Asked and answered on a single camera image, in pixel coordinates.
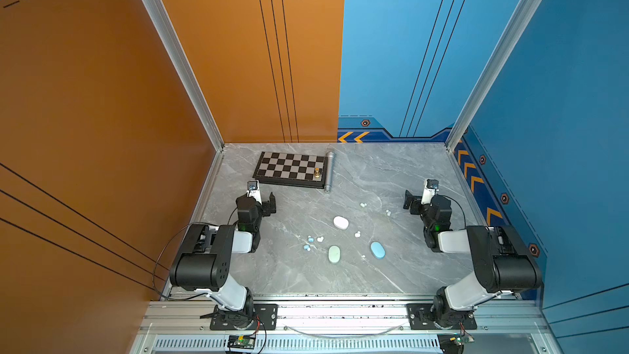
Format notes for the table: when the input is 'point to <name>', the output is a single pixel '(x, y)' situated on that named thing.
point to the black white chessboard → (302, 170)
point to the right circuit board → (454, 343)
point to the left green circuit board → (242, 342)
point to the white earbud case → (341, 222)
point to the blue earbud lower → (307, 247)
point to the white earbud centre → (357, 234)
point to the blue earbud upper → (310, 239)
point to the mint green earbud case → (334, 254)
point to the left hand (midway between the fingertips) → (259, 191)
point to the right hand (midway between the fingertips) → (417, 191)
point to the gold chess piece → (317, 174)
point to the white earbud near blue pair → (319, 239)
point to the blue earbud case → (377, 250)
